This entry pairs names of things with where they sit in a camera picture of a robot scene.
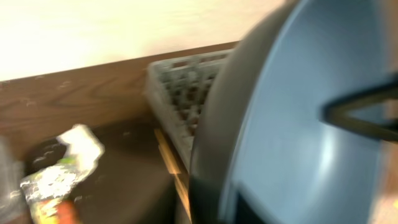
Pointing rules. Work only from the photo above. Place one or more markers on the dark brown serving tray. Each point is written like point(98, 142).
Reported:
point(131, 183)

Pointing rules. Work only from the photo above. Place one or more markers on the orange carrot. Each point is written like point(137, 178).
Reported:
point(66, 213)

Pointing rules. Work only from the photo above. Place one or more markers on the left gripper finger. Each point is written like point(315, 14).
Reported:
point(362, 112)

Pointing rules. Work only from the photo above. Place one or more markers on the wooden chopstick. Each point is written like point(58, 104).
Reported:
point(183, 194)
point(166, 153)

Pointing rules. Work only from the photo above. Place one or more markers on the grey dishwasher rack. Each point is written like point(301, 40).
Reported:
point(176, 90)

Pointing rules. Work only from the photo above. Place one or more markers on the dark blue plate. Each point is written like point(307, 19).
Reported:
point(262, 152)

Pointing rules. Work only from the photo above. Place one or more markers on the clear plastic bin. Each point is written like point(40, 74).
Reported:
point(12, 200)

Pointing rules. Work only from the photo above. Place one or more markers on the foil snack wrapper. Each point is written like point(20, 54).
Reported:
point(46, 188)

